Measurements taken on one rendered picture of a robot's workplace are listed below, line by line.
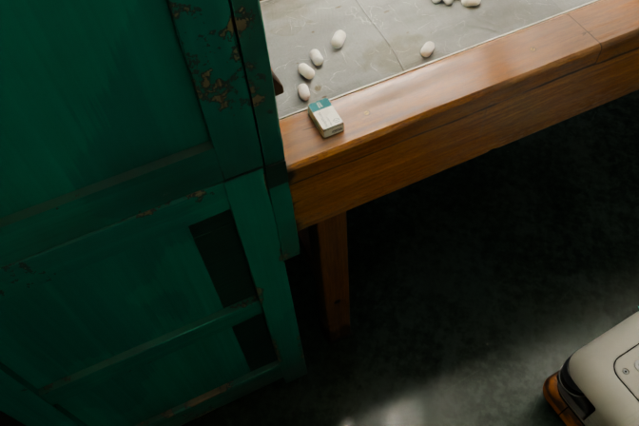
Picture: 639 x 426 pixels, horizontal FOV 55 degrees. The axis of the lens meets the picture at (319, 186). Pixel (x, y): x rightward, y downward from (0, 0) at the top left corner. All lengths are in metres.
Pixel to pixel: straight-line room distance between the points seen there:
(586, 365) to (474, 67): 0.64
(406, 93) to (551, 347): 0.87
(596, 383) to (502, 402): 0.30
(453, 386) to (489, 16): 0.86
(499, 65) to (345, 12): 0.31
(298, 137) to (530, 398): 0.93
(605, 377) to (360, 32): 0.81
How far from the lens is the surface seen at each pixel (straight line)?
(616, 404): 1.36
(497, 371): 1.61
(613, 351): 1.39
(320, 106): 0.96
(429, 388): 1.57
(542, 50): 1.12
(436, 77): 1.04
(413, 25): 1.17
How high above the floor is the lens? 1.49
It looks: 54 degrees down
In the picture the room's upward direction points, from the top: 5 degrees counter-clockwise
